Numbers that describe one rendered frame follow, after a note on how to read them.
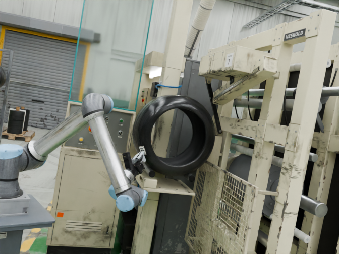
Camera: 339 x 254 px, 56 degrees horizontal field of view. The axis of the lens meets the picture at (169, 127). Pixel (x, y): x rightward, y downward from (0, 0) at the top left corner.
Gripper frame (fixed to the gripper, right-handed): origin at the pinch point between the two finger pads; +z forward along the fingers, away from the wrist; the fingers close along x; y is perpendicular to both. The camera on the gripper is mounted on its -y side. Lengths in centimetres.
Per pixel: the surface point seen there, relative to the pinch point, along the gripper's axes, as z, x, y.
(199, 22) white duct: 132, 12, -39
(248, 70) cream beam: 45, 69, -16
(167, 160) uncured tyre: 25.1, -6.8, 26.5
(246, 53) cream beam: 49, 71, -26
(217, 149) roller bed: 55, 18, 44
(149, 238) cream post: -6, -37, 76
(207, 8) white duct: 133, 23, -47
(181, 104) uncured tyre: 30.0, 24.4, -12.1
